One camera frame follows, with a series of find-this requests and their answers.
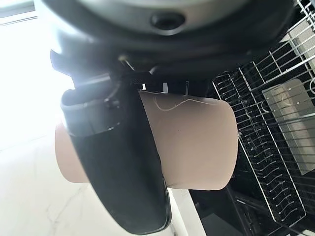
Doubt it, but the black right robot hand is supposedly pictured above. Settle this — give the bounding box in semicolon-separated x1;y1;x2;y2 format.
31;0;301;235

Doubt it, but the beige cylindrical cup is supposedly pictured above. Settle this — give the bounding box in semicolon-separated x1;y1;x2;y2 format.
54;89;240;191

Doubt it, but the black dishwasher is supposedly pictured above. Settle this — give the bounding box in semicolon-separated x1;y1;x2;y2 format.
189;0;315;236

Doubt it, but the silver metal plate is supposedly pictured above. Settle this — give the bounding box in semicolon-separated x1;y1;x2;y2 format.
261;78;315;176

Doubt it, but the silver wire dishwasher rack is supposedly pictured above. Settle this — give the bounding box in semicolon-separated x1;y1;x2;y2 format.
212;0;315;223

